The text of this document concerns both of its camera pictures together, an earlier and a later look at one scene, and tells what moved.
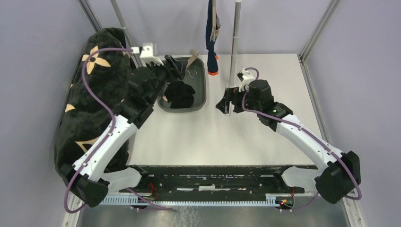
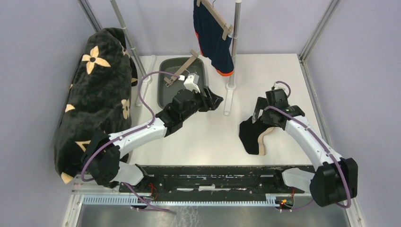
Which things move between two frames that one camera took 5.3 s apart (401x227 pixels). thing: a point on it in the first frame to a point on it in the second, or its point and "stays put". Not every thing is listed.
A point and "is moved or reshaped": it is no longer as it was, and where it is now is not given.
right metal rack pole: [236, 38] stays put
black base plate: [217, 181] stays put
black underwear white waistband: [179, 95] to [252, 135]
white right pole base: [231, 85] stays put
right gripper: [232, 94] to [262, 103]
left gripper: [178, 67] to [210, 102]
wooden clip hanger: [215, 30] to [228, 28]
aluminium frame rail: [304, 54] stays put
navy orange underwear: [211, 62] is moved or reshaped
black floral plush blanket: [96, 84] stays put
